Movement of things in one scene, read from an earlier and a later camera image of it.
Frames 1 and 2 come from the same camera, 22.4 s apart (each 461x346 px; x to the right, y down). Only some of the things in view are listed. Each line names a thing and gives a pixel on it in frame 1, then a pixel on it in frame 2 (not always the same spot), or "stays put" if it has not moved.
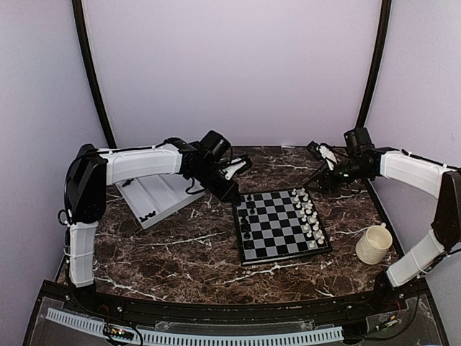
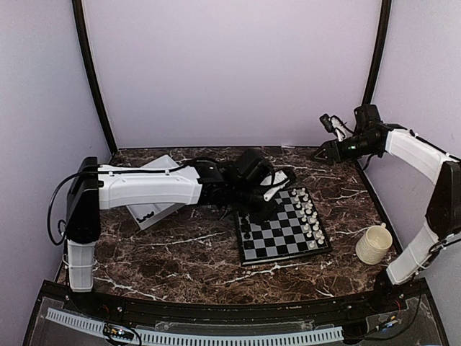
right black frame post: x=382 y=42 stays put
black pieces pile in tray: x=147 y=216 stays put
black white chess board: x=279 y=225 stays put
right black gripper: x=326 y=179 -> x=330 y=153
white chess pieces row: x=309 y=217 stays put
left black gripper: x=224 y=194 -> x=263 y=215
